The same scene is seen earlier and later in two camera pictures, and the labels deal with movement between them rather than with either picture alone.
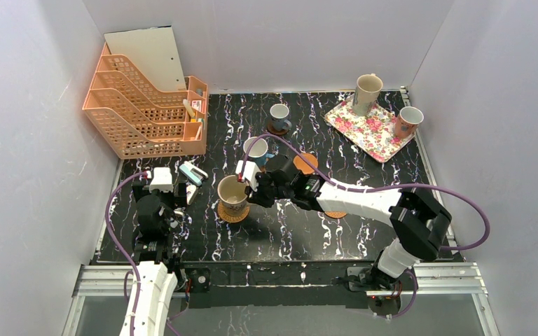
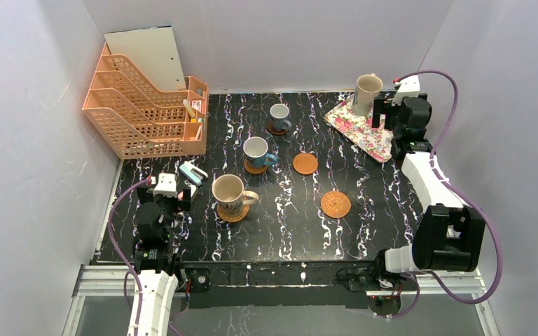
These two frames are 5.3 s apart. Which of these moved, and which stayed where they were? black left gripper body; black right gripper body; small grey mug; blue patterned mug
Moved: black right gripper body
Stayed: black left gripper body; blue patterned mug; small grey mug
